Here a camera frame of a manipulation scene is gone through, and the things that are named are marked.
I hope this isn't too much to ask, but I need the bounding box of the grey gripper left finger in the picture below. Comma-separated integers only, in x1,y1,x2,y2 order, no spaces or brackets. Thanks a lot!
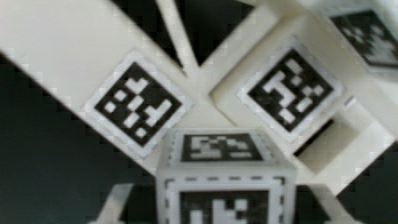
88,183,157,224

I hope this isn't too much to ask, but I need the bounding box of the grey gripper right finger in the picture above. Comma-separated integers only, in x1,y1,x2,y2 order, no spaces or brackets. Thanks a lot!
294,184,365,224

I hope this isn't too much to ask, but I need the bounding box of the small white tagged block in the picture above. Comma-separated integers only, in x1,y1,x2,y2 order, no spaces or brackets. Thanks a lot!
157,128,298,224

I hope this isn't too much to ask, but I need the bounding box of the white long chair side front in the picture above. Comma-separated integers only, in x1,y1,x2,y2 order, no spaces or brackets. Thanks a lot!
0,0,398,192

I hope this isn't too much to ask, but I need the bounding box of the small white tagged cube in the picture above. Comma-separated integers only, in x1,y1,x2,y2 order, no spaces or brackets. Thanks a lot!
315,0,398,80

